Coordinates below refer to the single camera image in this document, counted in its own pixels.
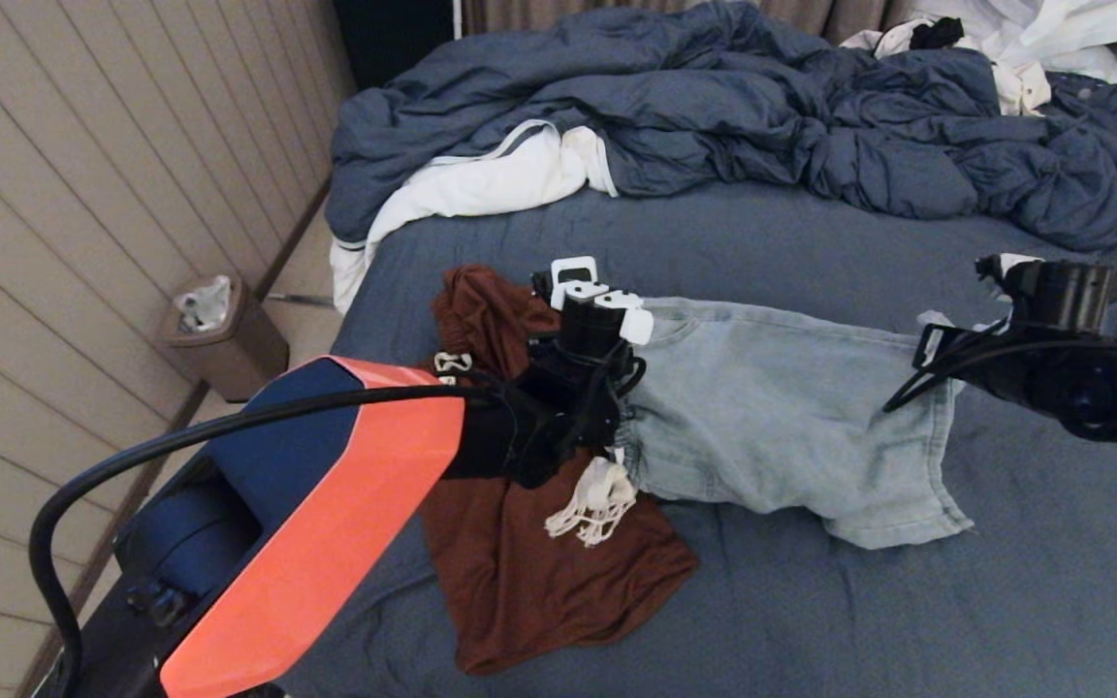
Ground rust brown shorts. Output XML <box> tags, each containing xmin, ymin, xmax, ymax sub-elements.
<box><xmin>418</xmin><ymin>265</ymin><xmax>700</xmax><ymax>678</ymax></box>

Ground light blue denim jeans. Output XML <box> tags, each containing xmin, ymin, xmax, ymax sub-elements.
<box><xmin>544</xmin><ymin>296</ymin><xmax>976</xmax><ymax>551</ymax></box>

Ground blue bed sheet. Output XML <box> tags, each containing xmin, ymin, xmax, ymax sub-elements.
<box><xmin>268</xmin><ymin>179</ymin><xmax>1117</xmax><ymax>698</ymax></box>

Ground cream jacket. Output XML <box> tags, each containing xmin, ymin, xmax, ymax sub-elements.
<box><xmin>840</xmin><ymin>21</ymin><xmax>1051</xmax><ymax>117</ymax></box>

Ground dark denim garment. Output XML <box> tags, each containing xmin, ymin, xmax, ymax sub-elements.
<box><xmin>1043</xmin><ymin>74</ymin><xmax>1117</xmax><ymax>205</ymax></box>

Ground small black garment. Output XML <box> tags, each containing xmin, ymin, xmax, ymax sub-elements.
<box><xmin>908</xmin><ymin>17</ymin><xmax>964</xmax><ymax>51</ymax></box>

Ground brown trash bin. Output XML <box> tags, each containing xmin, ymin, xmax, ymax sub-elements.
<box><xmin>161</xmin><ymin>274</ymin><xmax>290</xmax><ymax>403</ymax></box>

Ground white shirt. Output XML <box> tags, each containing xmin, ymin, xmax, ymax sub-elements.
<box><xmin>908</xmin><ymin>0</ymin><xmax>1117</xmax><ymax>86</ymax></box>

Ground dark blue crumpled duvet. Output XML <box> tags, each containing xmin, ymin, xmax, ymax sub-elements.
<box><xmin>326</xmin><ymin>0</ymin><xmax>1117</xmax><ymax>253</ymax></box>

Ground beige curtain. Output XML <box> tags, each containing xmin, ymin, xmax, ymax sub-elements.
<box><xmin>462</xmin><ymin>0</ymin><xmax>918</xmax><ymax>49</ymax></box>

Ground white plastic bin bag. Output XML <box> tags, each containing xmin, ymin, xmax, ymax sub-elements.
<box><xmin>174</xmin><ymin>274</ymin><xmax>232</xmax><ymax>333</ymax></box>

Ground black cabinet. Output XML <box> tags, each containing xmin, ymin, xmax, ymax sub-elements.
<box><xmin>331</xmin><ymin>0</ymin><xmax>458</xmax><ymax>90</ymax></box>

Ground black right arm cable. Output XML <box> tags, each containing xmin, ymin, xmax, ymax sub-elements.
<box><xmin>883</xmin><ymin>330</ymin><xmax>1117</xmax><ymax>414</ymax></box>

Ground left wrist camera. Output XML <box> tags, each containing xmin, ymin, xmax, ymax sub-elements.
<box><xmin>531</xmin><ymin>256</ymin><xmax>654</xmax><ymax>362</ymax></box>

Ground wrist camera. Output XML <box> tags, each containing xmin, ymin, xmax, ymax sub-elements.
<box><xmin>531</xmin><ymin>256</ymin><xmax>654</xmax><ymax>362</ymax></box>
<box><xmin>973</xmin><ymin>254</ymin><xmax>1117</xmax><ymax>333</ymax></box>

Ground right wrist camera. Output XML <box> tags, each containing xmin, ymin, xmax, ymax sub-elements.
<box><xmin>973</xmin><ymin>254</ymin><xmax>1117</xmax><ymax>333</ymax></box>

